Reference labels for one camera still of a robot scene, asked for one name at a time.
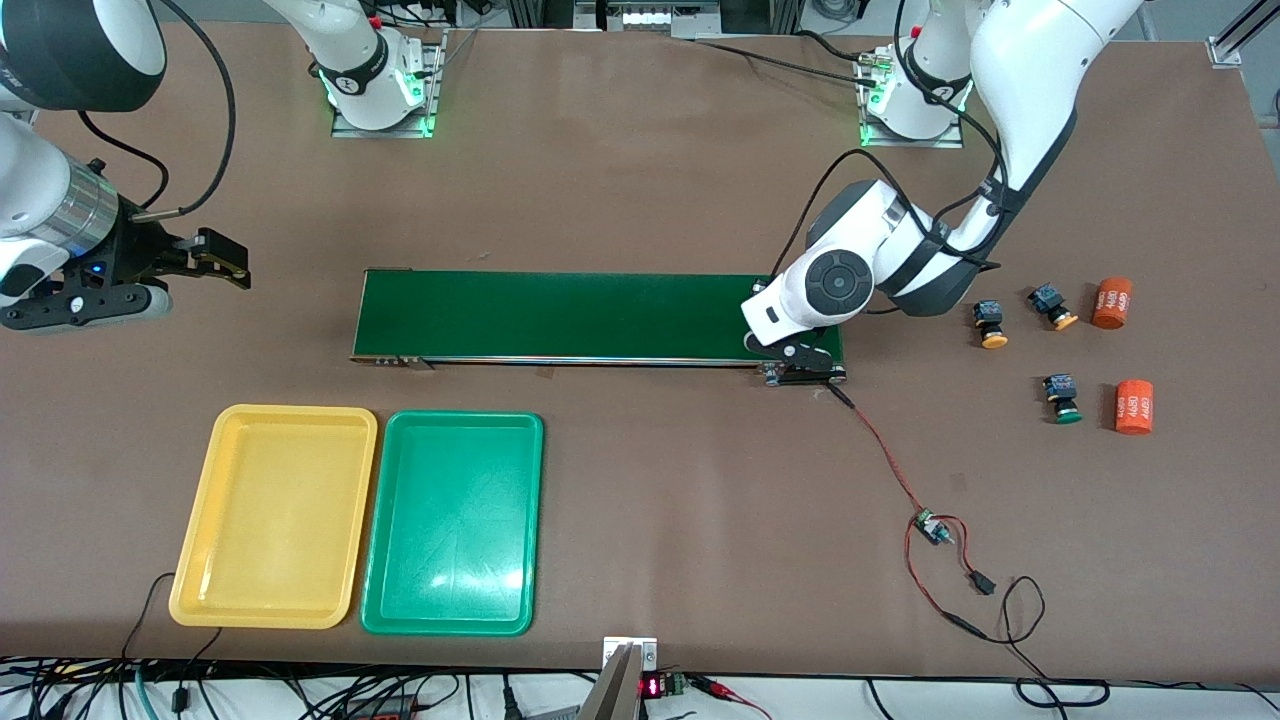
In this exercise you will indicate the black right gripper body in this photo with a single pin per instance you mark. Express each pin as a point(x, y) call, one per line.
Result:
point(137, 252)

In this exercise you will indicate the yellow mushroom push button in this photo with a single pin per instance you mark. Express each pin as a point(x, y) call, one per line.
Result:
point(1047, 298)
point(990, 315)

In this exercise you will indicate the green mushroom push button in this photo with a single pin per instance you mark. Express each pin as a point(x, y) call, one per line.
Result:
point(1060, 388)

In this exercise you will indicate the orange cylindrical battery cell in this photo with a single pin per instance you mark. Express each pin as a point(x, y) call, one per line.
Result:
point(1111, 303)
point(1134, 407)

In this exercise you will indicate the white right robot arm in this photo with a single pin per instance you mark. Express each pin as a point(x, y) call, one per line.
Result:
point(360, 60)

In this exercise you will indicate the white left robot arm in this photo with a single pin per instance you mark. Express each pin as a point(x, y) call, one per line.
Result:
point(1030, 80)

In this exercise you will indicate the green conveyor belt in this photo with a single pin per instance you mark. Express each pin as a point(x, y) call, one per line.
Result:
point(550, 315)

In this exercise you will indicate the small speed controller board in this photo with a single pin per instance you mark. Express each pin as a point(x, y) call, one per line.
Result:
point(932, 526)

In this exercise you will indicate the yellow plastic tray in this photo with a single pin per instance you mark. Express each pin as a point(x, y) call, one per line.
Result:
point(270, 520)

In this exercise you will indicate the small metal mounting plate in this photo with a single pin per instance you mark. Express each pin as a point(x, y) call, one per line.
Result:
point(650, 652)

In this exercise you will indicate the grey box with white sockets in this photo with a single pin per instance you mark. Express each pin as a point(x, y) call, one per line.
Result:
point(650, 18)

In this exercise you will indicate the red clip lead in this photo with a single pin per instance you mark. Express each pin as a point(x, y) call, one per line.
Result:
point(725, 690)

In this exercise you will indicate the red digit display module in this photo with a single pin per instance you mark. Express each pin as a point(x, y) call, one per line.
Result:
point(655, 687)

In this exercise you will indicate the green plastic tray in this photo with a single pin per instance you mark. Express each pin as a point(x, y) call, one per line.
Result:
point(450, 560)

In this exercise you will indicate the aluminium corner profile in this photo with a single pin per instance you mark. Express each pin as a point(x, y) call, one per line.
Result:
point(1225, 52)

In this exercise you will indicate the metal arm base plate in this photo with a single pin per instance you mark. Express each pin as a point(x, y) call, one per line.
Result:
point(385, 132)
point(915, 143)

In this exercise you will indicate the grey metal post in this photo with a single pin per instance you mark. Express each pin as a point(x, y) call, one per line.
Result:
point(612, 695)

